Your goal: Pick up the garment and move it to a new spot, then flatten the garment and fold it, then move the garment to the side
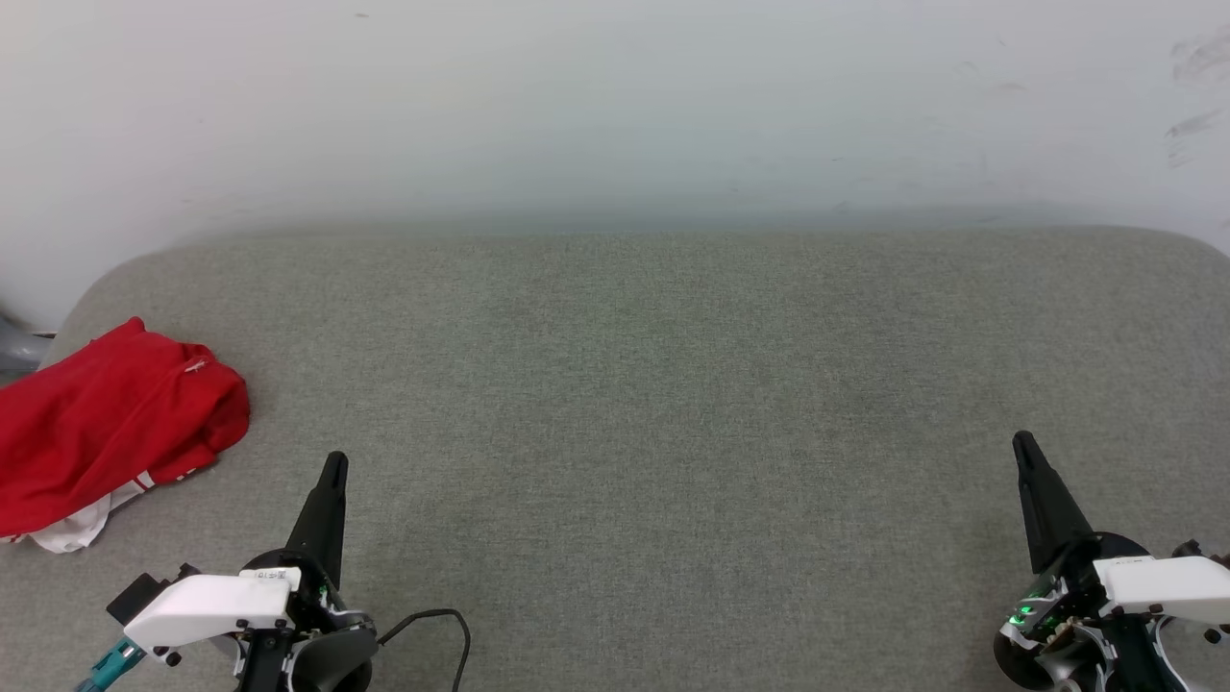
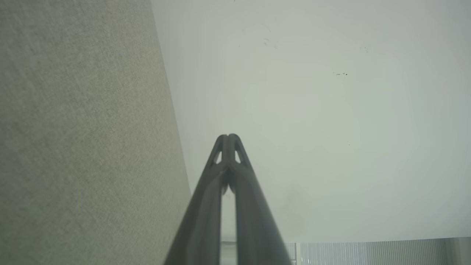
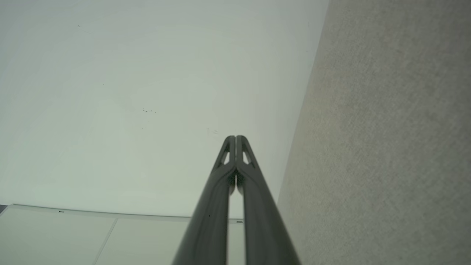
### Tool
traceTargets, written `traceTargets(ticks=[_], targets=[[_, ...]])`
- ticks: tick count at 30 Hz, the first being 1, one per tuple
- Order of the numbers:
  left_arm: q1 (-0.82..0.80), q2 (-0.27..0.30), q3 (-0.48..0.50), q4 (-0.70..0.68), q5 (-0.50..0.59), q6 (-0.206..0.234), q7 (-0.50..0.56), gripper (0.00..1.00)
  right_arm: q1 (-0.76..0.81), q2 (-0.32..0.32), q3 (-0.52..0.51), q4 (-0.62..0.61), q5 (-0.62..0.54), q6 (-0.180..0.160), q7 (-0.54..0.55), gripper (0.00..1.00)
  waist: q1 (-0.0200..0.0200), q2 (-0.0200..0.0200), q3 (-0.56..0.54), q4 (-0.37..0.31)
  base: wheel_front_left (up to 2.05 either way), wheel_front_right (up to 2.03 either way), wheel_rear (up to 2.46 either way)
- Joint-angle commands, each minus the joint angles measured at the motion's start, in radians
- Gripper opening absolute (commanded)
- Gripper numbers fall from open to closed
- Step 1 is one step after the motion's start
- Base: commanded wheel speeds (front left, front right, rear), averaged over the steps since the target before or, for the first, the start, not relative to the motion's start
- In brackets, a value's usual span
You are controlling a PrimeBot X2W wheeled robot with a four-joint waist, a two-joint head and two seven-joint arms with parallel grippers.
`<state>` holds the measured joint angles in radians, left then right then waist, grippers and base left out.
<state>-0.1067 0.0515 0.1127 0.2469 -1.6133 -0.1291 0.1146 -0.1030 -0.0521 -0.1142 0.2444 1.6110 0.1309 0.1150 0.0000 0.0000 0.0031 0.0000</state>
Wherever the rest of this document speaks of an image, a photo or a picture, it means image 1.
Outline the teal cable plug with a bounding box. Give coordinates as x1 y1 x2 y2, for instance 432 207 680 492
75 638 147 692

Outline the red shirt with white trim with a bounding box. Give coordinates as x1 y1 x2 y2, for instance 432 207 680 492
0 317 252 555

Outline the thin black cable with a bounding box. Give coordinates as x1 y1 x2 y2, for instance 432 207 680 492
377 608 472 692

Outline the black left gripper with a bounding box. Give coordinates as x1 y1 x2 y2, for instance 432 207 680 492
238 452 379 643

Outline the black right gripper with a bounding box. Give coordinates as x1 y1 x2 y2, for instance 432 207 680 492
997 431 1154 666

